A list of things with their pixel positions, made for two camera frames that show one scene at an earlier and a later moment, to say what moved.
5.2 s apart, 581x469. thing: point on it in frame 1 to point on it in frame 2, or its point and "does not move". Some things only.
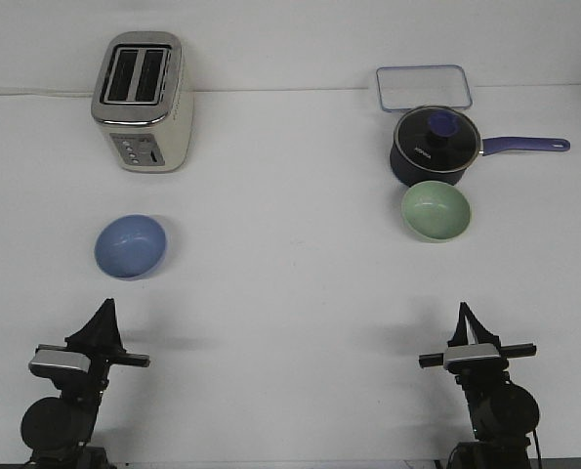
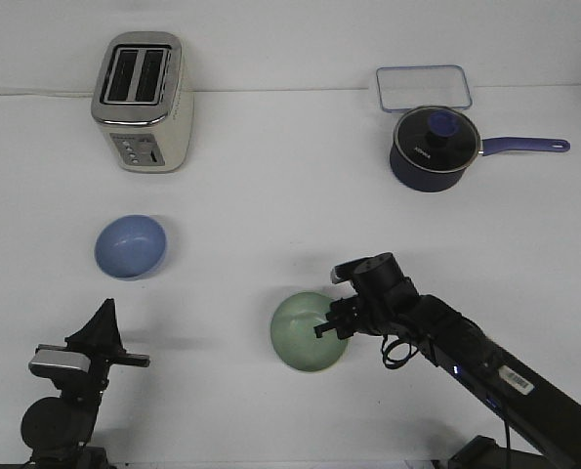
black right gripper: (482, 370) to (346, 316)
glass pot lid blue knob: (437, 139) does not move
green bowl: (435, 211) to (293, 336)
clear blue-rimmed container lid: (407, 87) does not move
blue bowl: (130, 245) does not move
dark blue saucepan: (442, 150) does not move
